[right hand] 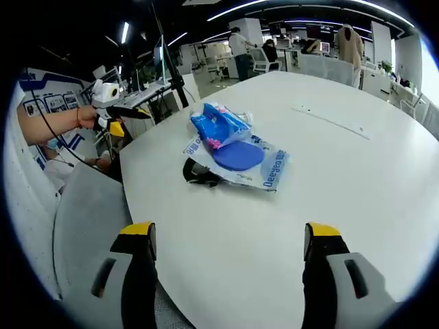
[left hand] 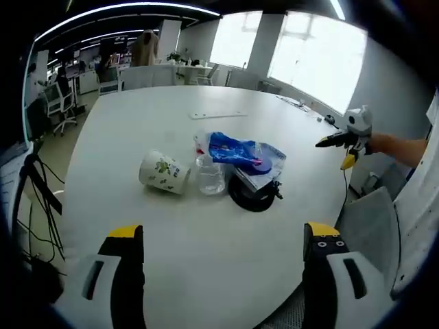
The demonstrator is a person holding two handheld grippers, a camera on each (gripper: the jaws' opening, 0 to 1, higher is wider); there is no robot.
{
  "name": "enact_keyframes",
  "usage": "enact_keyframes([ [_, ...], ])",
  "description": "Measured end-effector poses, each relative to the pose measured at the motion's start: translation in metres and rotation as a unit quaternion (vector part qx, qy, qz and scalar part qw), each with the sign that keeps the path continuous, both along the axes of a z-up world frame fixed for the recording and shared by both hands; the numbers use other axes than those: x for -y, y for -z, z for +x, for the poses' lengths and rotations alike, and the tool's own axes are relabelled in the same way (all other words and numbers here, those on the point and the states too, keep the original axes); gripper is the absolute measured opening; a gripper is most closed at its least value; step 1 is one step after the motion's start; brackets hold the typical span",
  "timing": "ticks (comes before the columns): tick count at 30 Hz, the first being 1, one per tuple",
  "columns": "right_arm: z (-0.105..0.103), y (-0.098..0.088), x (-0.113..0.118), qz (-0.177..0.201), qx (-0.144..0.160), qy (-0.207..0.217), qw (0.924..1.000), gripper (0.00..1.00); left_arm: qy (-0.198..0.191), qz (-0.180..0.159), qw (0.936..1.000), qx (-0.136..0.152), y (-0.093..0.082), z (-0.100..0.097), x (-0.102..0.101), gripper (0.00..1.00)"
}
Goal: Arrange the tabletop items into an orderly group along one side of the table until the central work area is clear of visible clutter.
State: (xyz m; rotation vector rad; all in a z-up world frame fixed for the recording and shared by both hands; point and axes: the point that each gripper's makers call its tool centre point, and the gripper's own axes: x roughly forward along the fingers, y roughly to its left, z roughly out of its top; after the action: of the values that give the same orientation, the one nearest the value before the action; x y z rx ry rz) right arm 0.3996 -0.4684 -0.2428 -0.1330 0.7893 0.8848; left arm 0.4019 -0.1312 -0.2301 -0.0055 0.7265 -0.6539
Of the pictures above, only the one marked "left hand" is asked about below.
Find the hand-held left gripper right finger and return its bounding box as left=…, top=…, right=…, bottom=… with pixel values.
left=303, top=221, right=401, bottom=329

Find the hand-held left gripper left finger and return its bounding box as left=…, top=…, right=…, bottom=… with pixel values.
left=51, top=224, right=147, bottom=329

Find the blue rounded pad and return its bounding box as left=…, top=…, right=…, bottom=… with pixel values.
left=248, top=156, right=274, bottom=175

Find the blue white plastic bag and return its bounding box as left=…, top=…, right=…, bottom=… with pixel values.
left=193, top=130, right=287, bottom=189

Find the black round item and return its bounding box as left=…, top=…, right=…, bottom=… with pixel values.
left=228, top=171, right=284, bottom=212

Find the white paper cup green print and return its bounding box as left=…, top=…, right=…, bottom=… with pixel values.
left=138, top=149, right=192, bottom=196

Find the clear plastic water bottle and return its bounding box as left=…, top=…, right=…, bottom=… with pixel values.
left=194, top=147, right=227, bottom=196

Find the grey chair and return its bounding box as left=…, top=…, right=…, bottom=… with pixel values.
left=337, top=186, right=401, bottom=295

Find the large window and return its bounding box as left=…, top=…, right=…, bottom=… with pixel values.
left=267, top=12, right=368, bottom=116
left=209, top=10, right=263, bottom=69

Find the person's white shirt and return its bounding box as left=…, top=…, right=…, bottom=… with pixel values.
left=390, top=87, right=439, bottom=301

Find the black tripod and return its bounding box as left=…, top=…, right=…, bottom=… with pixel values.
left=20, top=138, right=64, bottom=215

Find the grey seat back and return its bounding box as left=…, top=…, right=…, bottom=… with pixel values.
left=228, top=70, right=261, bottom=90

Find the white table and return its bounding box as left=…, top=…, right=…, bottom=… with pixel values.
left=63, top=85, right=351, bottom=329

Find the long ceiling light strip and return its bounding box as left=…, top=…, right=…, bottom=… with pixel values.
left=34, top=5, right=220, bottom=44
left=329, top=0, right=346, bottom=20

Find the white flat strip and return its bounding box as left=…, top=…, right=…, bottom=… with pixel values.
left=189, top=110, right=248, bottom=120

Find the white flat panel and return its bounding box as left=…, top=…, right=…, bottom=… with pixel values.
left=0, top=140, right=35, bottom=220

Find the white office chair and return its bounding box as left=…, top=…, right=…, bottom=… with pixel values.
left=44, top=84, right=78, bottom=137

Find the white low partition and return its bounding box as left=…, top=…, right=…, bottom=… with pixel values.
left=118, top=64, right=172, bottom=90

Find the brown coat on stand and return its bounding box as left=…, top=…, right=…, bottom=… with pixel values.
left=132, top=29, right=161, bottom=68

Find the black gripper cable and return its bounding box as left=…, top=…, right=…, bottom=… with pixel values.
left=341, top=169, right=349, bottom=220

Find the thin cable on table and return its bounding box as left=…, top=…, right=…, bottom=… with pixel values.
left=276, top=95, right=311, bottom=111

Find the black cable bundle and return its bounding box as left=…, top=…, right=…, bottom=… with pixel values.
left=13, top=156, right=68, bottom=275

